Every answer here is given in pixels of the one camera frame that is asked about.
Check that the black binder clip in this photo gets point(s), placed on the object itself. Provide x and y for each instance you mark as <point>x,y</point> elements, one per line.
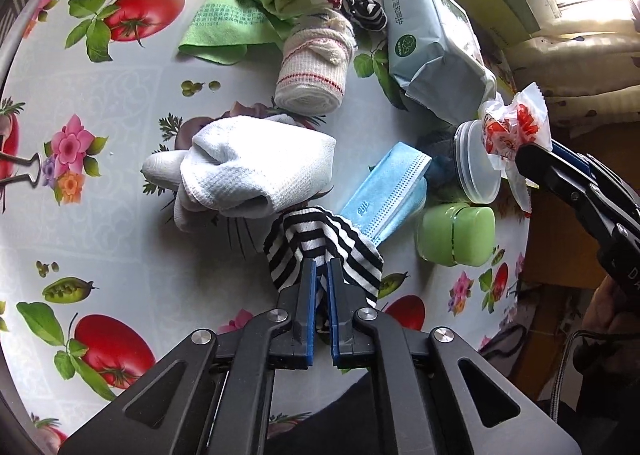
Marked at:
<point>27,169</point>

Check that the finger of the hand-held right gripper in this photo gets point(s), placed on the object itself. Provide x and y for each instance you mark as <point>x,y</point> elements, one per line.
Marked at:
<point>575,155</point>
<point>545,170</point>

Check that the red white snack packet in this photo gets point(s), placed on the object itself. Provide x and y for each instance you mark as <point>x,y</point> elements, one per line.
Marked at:
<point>515,130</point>

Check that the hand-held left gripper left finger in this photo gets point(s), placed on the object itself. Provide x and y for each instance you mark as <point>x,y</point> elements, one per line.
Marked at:
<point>310,307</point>

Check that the fruit printed tablecloth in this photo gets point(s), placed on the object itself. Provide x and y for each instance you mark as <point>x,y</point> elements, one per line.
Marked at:
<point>150,95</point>

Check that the white red-striped towel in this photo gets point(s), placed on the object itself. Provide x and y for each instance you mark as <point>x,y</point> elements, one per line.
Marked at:
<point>310,70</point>

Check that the blue face mask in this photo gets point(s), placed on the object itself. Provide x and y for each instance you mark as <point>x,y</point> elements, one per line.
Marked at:
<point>385,190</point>

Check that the green plastic jar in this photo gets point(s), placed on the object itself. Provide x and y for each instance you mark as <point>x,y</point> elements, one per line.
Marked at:
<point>455,235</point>

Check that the clear plastic lidded container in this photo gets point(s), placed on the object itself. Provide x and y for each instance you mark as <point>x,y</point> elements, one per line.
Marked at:
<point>472,170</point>

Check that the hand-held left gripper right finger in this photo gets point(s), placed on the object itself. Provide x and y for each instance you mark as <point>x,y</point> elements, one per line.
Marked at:
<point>336,310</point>

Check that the person's right hand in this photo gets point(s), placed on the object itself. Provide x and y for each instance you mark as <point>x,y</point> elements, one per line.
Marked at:
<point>615,325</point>

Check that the wet wipes pack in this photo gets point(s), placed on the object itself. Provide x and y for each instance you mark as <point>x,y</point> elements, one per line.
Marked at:
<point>430,45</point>

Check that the green cloth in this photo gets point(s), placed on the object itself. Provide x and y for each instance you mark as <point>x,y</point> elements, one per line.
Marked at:
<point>225,20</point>

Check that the cream patterned curtain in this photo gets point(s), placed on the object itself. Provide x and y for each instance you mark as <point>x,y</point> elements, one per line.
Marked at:
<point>575,50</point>

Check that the black white striped sock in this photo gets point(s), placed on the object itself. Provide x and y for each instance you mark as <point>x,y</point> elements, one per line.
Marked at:
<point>365,10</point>
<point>320,235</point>

